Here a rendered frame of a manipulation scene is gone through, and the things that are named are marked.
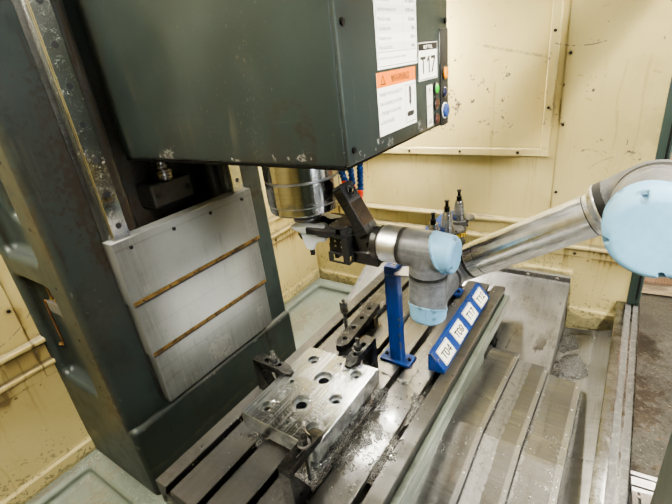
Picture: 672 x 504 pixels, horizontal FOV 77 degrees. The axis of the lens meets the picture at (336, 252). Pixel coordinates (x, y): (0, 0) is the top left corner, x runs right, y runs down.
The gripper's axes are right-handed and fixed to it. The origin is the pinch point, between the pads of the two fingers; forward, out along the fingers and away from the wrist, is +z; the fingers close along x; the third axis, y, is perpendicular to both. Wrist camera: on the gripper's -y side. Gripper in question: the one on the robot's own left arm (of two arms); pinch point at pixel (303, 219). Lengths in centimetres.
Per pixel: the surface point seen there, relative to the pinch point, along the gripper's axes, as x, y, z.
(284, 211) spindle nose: -7.8, -4.9, -1.8
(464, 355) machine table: 34, 53, -27
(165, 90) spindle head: -12.5, -29.5, 21.0
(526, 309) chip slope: 85, 65, -35
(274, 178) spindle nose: -8.0, -11.8, -0.6
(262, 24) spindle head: -12.4, -38.3, -7.5
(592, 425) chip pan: 46, 75, -63
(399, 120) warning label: 6.6, -20.6, -21.2
